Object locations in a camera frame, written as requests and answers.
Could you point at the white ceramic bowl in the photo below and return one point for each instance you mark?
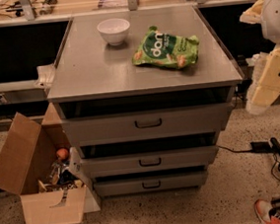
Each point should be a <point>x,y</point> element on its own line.
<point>114,31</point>

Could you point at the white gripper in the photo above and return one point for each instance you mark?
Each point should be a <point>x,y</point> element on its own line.
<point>276,17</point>

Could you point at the green snack bag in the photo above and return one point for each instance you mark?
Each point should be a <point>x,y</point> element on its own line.
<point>165,50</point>

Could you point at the orange fruit in box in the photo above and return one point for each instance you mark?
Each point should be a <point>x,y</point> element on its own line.
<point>62,154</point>

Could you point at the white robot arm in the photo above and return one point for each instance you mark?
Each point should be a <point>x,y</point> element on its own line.
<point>271,22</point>

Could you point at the grey bottom drawer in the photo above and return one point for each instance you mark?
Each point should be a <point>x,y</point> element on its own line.
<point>150,184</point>

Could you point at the grey top drawer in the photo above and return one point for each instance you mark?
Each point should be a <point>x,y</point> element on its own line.
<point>97,130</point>

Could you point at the orange white sneaker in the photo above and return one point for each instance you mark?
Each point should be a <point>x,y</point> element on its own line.
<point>266,213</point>

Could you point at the grey drawer cabinet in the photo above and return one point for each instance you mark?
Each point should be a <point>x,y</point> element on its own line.
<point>94,78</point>

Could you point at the black power adapter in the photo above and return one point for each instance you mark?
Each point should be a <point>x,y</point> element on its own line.
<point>260,147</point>

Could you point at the grey drawer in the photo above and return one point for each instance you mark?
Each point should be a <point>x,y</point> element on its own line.
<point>150,184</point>
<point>97,130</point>
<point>149,162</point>

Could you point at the open cardboard box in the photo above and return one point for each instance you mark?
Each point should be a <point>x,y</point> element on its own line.
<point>25,159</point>

